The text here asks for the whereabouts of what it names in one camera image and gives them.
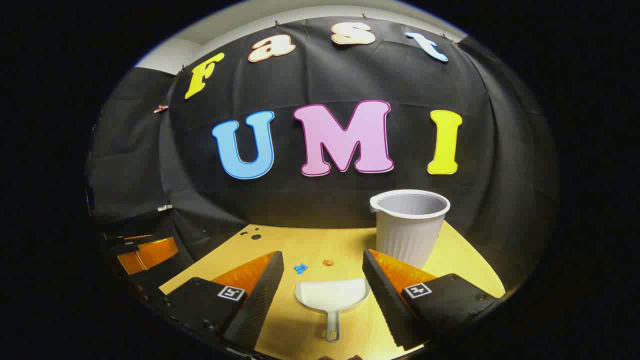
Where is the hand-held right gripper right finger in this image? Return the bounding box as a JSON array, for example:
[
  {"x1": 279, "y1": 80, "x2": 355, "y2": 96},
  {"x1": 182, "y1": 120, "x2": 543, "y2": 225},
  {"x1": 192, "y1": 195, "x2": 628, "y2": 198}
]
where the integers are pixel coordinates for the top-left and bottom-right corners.
[{"x1": 362, "y1": 248, "x2": 501, "y2": 351}]

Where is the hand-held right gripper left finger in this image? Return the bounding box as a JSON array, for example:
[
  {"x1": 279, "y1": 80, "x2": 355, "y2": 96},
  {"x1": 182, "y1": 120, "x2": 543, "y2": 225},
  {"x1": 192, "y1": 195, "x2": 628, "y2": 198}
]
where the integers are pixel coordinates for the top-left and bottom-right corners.
[{"x1": 159, "y1": 250, "x2": 286, "y2": 353}]

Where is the white plastic dustpan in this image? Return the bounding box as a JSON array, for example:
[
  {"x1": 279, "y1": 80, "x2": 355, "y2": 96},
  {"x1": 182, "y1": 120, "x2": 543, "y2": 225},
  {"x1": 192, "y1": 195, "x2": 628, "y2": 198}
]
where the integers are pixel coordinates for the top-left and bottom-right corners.
[{"x1": 295, "y1": 278, "x2": 371, "y2": 344}]

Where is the white ribbed garbage bin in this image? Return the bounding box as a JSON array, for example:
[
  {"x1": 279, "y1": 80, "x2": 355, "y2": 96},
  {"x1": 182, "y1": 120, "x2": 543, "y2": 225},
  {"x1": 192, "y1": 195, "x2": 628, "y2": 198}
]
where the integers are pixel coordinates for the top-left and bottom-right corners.
[{"x1": 369, "y1": 189, "x2": 451, "y2": 270}]

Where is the wooden desktop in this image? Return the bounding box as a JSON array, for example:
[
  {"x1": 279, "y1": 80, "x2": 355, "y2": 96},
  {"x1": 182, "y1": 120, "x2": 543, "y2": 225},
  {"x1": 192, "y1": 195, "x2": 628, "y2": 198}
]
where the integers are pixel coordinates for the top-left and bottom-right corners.
[{"x1": 159, "y1": 222, "x2": 506, "y2": 360}]

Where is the black backdrop cloth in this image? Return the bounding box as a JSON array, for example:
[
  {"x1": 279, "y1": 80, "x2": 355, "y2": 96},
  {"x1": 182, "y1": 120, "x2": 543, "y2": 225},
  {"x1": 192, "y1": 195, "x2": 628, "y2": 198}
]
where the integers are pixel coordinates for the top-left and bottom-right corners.
[{"x1": 86, "y1": 17, "x2": 558, "y2": 301}]

